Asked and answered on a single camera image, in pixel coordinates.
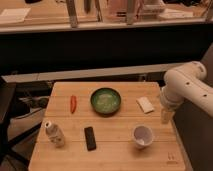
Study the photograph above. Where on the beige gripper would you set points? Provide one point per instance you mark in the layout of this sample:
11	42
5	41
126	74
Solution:
166	115

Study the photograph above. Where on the clear plastic bottle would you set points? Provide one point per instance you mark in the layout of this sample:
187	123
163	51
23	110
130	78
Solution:
54	134

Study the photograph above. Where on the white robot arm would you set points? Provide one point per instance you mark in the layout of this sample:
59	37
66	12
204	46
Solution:
185	82

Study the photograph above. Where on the white sponge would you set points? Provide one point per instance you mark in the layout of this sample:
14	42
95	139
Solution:
145	105

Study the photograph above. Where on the white paper cup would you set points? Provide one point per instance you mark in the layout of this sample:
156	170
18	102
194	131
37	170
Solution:
142	136

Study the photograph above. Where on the green bowl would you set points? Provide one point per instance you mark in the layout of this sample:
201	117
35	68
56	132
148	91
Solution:
105	101

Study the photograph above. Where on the black rectangular block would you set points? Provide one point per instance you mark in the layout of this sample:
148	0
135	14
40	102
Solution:
90	138

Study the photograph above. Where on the red chili pepper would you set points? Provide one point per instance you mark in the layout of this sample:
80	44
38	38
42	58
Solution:
73	103

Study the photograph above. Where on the black chair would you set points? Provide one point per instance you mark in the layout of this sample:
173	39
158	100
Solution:
8	103

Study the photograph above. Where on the white paper sheet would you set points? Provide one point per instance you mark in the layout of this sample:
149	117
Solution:
15	15

